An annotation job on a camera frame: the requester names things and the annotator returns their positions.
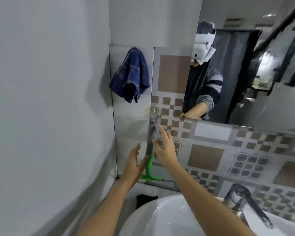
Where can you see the blue plaid cloth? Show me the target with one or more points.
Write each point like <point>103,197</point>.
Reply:
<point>132,71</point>

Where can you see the frameless wall mirror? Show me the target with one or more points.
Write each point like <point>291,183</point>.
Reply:
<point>260,71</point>

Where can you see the green and grey squeegee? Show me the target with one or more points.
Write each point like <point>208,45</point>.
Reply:
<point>149,167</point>

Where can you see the person's right forearm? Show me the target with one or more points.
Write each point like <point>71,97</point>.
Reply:
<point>206,206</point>

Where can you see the person's left forearm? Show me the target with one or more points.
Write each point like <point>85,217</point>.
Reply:
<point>105,208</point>

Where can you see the white ceramic sink basin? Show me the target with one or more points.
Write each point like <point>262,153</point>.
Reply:
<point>167,218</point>

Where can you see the chrome lever faucet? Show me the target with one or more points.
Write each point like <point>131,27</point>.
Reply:
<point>238,199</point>

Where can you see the person's left hand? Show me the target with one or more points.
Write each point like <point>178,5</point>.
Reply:
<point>134,167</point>

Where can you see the clear wall hook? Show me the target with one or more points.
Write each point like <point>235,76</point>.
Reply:
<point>153,114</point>

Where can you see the person's right hand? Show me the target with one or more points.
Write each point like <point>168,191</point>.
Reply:
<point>167,152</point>

